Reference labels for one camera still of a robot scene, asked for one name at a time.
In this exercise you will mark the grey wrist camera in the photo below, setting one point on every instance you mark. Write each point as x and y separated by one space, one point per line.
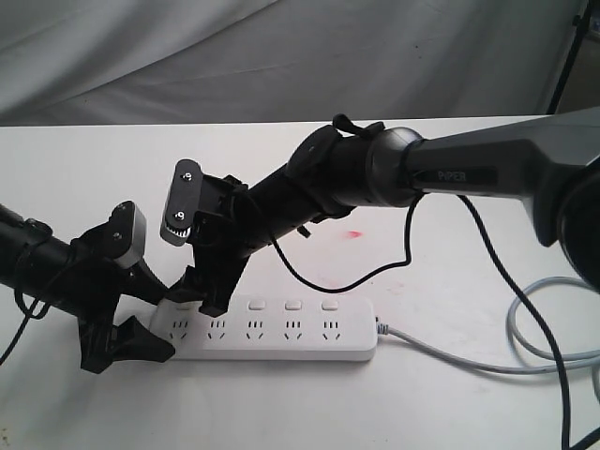
125 235
182 202

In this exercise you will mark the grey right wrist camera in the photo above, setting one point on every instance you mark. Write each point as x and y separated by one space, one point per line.
182 202

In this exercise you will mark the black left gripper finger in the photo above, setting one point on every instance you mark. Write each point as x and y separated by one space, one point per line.
132 341
141 283

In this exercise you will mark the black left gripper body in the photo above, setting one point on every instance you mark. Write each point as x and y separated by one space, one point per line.
97 282

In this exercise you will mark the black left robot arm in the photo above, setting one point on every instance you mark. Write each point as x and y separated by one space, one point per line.
34 265

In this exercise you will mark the black tripod stand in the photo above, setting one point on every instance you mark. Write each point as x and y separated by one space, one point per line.
580 25

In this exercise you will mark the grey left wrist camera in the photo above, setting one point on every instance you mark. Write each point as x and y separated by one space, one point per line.
125 235

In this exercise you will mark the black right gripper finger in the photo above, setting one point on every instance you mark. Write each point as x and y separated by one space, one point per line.
217 288
188 288

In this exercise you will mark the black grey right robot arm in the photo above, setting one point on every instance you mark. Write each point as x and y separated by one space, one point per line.
550 164

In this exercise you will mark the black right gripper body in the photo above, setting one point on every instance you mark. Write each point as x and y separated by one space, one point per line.
219 240

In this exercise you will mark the white five-socket power strip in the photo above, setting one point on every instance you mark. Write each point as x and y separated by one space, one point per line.
261 328

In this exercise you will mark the grey backdrop cloth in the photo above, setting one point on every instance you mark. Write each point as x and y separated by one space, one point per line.
177 62

